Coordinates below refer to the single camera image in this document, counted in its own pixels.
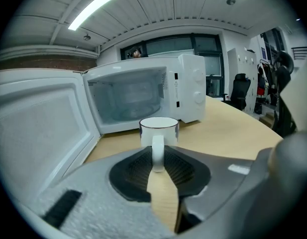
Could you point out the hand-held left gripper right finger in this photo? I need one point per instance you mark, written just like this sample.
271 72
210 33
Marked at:
218 178

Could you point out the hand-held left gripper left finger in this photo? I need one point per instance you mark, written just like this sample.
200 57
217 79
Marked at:
93 183

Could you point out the white mug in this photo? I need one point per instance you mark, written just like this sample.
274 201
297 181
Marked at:
159 133

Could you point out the white microwave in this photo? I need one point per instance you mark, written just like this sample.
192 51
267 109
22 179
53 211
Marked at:
143 65

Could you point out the clothes rack with garments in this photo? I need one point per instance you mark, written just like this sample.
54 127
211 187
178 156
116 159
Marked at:
261 82

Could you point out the person's cream printed shirt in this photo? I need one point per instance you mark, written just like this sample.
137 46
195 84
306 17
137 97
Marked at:
300 101

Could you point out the white lockers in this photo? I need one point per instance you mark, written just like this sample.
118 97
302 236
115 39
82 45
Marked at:
240 61

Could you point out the black framed window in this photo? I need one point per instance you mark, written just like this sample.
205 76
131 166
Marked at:
168 43

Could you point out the round ceiling detector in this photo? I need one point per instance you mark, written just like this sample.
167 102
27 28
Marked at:
86 37
231 1

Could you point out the long ceiling light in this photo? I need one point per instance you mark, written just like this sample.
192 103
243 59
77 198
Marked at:
93 9

